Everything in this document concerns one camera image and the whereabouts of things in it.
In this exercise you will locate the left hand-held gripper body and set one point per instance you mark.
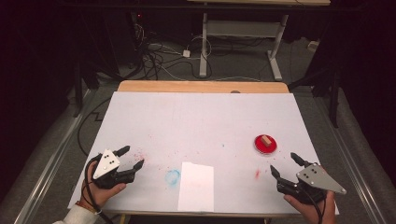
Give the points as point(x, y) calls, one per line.
point(107, 165)

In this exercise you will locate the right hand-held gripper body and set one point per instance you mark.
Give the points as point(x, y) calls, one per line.
point(317, 179)

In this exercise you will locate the round red ink pad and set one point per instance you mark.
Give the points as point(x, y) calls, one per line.
point(260, 147)

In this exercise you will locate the wooden stamp block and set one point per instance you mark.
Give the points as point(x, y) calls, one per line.
point(265, 140)

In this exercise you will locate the white paper sheet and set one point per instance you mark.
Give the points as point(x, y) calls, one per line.
point(196, 189)

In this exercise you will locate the person's left hand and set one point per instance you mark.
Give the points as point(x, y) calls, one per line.
point(96, 196)

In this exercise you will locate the person's right hand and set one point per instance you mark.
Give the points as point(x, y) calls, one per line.
point(309, 213)

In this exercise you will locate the black stand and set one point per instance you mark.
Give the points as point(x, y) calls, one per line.
point(77, 99)
point(334, 105)

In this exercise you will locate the white table cover board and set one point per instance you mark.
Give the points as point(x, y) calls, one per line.
point(202, 124)

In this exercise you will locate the small white box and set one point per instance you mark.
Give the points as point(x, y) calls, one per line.
point(313, 46)

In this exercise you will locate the white power adapter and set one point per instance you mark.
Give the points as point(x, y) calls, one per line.
point(186, 53)

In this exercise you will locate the white-framed desk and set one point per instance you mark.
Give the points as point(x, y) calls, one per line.
point(243, 28)

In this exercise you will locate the metal floor rail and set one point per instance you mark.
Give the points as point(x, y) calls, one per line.
point(46, 174)
point(358, 183)

